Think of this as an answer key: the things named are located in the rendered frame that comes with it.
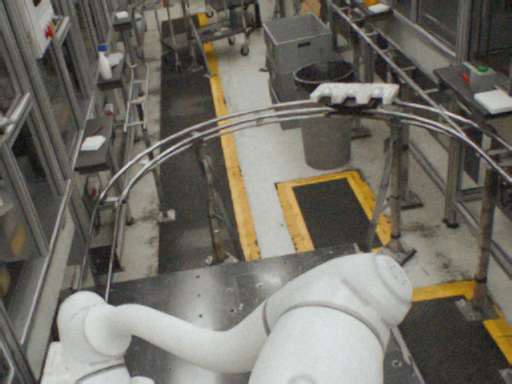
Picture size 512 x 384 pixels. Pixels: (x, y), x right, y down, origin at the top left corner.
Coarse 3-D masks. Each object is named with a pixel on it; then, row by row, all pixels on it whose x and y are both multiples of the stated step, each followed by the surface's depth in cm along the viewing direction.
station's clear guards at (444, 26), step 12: (420, 0) 321; (432, 0) 305; (444, 0) 291; (456, 0) 278; (420, 12) 324; (432, 12) 308; (444, 12) 293; (456, 12) 280; (420, 24) 328; (432, 24) 311; (444, 24) 296; (456, 24) 282; (444, 36) 298
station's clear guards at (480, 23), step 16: (480, 0) 254; (496, 0) 241; (480, 16) 257; (496, 16) 243; (480, 32) 259; (496, 32) 245; (480, 48) 262; (496, 48) 248; (480, 64) 265; (496, 64) 250; (496, 80) 252
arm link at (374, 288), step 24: (336, 264) 74; (360, 264) 72; (384, 264) 71; (288, 288) 80; (312, 288) 73; (336, 288) 71; (360, 288) 70; (384, 288) 70; (408, 288) 72; (360, 312) 69; (384, 312) 70; (384, 336) 70
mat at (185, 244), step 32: (160, 64) 652; (192, 96) 557; (160, 128) 508; (192, 160) 447; (224, 160) 438; (192, 192) 407; (224, 192) 399; (160, 224) 379; (192, 224) 373; (160, 256) 350; (192, 256) 344; (256, 256) 334
